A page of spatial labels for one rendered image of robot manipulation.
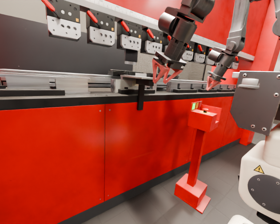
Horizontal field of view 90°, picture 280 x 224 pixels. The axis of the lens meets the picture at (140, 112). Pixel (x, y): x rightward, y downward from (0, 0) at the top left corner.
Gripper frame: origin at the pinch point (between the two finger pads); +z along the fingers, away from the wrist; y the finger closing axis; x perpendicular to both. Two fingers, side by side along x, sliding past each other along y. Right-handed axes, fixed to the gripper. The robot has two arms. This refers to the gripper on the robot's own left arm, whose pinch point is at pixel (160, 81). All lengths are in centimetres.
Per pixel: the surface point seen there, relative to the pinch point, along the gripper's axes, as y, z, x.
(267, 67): -235, -15, -26
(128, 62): -20, 15, -51
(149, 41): -34, -1, -54
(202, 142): -63, 45, 13
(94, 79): -4, 39, -67
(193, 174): -62, 73, 25
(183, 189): -55, 85, 29
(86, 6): 9, -8, -61
